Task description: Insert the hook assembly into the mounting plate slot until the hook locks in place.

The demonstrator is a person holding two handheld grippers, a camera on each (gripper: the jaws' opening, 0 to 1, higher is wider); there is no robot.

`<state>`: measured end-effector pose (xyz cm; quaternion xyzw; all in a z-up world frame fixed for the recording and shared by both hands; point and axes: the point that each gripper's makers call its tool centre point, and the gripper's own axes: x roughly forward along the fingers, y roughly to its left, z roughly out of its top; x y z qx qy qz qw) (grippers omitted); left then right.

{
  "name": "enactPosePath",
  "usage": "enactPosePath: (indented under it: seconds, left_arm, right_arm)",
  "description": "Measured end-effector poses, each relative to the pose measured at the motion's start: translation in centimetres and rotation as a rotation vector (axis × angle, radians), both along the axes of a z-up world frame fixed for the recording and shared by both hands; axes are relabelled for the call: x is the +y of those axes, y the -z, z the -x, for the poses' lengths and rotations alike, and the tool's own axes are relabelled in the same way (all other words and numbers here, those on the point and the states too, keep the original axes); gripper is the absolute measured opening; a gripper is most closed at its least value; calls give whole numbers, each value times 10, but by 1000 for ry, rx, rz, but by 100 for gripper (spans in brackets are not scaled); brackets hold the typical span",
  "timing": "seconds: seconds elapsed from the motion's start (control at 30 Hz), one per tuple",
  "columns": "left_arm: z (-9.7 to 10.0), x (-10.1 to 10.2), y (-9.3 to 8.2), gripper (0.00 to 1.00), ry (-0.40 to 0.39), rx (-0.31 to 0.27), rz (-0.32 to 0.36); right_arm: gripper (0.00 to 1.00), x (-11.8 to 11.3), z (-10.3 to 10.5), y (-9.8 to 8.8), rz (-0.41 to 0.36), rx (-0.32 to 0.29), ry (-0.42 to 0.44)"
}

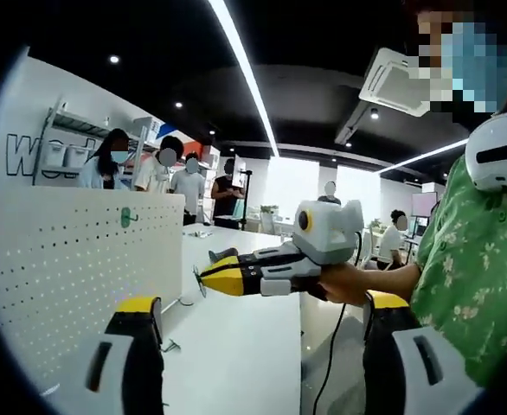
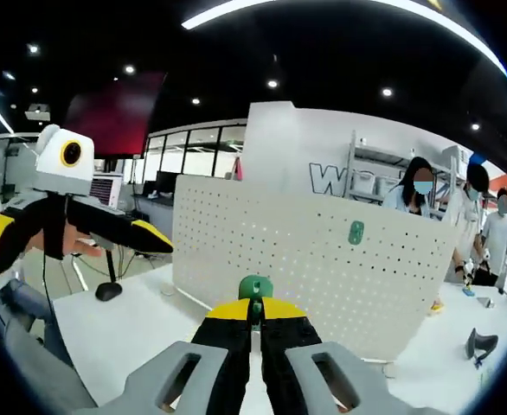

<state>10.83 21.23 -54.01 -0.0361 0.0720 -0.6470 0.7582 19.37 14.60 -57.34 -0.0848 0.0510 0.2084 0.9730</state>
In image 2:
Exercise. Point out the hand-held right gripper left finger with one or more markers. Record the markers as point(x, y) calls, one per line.
point(219, 328)

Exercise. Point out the black laptop stand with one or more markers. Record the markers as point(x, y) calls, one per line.
point(108, 291)

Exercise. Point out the small yellow basket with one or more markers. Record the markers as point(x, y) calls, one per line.
point(438, 308)

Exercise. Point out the white perforated mounting plate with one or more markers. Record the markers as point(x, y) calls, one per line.
point(279, 259)

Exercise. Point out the ceiling light strip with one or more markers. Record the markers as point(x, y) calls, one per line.
point(193, 21)

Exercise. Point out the small grey table device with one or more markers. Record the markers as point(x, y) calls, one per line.
point(486, 302)

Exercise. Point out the person's left hand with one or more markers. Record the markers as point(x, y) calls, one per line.
point(82, 247)

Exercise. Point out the small blue table item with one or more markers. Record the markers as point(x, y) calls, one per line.
point(468, 292)

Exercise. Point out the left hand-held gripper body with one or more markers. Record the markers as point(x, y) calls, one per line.
point(63, 177)

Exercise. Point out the dark red hanging screen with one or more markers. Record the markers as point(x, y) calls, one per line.
point(115, 116)

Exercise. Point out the green hook assembly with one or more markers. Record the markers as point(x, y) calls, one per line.
point(255, 284)
point(356, 232)

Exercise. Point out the pink hanging bag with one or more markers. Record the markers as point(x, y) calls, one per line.
point(239, 168)

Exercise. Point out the person's grey trousers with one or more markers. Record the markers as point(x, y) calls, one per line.
point(33, 372)

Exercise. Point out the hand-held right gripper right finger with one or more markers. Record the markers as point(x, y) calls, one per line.
point(288, 328)

